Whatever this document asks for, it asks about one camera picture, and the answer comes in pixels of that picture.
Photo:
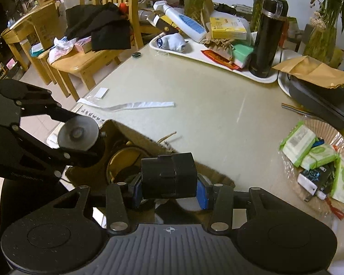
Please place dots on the white paper strip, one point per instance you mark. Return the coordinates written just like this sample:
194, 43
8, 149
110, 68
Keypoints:
149, 104

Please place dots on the white plastic bag with papers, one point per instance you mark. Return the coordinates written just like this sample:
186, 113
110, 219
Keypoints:
60, 48

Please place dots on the black thermos bottle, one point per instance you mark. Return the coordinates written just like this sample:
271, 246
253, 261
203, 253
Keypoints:
266, 43

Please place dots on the white lotion bottle blue label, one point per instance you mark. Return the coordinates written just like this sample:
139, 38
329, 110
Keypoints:
183, 20

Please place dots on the brown cardboard box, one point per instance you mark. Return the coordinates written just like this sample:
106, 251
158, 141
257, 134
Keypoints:
218, 177

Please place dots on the white plate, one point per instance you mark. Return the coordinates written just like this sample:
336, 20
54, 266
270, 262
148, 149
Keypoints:
283, 60

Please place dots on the wooden side table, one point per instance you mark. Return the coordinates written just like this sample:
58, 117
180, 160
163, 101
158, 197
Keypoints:
31, 23

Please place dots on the black garment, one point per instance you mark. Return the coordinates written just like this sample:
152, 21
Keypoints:
103, 25

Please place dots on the green wet wipes packet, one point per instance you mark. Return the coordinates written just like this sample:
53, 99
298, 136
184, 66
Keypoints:
298, 143
321, 156
342, 177

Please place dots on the black zipper case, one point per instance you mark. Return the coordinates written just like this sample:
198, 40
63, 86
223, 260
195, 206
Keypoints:
321, 103

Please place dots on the pink box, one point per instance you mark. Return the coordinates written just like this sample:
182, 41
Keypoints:
83, 44

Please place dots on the brown paper envelope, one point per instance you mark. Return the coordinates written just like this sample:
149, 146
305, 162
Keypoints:
312, 70

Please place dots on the small black hexagonal box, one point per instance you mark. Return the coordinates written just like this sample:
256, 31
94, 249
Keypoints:
167, 177

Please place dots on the crumpled brown paper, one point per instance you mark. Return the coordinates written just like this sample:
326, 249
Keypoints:
218, 44

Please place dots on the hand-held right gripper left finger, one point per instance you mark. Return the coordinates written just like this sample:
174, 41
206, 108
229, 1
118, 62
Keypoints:
136, 193

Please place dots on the red envelope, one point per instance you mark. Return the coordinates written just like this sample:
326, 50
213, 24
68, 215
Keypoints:
218, 57

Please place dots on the small white paper slip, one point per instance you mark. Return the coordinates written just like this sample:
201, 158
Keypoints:
101, 92

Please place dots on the white serving tray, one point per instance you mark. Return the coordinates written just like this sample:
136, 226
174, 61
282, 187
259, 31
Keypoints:
195, 53

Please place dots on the glass vase leafy plant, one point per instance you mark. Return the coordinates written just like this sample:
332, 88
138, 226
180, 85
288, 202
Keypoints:
324, 43

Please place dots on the black and gold box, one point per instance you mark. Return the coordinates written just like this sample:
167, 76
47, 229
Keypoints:
164, 25

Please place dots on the glass vase dried stems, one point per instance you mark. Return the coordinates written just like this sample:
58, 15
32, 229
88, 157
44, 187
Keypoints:
193, 0

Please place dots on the plate of green wipe packets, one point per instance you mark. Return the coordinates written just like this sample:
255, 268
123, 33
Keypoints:
326, 129

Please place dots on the white sock blue trim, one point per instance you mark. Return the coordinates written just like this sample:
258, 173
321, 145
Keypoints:
173, 42

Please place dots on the wooden chair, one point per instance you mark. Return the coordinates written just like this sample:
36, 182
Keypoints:
83, 63
43, 57

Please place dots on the black and white packet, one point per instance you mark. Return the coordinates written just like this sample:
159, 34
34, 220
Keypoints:
315, 177

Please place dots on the torn cardboard piece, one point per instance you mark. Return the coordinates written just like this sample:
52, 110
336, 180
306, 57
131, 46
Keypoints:
207, 14

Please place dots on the small black round cap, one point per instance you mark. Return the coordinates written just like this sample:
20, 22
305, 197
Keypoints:
136, 55

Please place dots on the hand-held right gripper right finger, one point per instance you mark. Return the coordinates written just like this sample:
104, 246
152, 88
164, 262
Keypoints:
202, 194

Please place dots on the printed paper label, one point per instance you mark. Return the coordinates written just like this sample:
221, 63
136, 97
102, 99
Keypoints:
89, 117

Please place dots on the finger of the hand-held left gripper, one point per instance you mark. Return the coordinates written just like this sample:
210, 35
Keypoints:
64, 116
60, 157

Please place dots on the glass vase green stems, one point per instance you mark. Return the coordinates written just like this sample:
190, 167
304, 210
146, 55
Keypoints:
258, 5

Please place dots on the yellow carton box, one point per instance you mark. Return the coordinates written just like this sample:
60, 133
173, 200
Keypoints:
228, 28

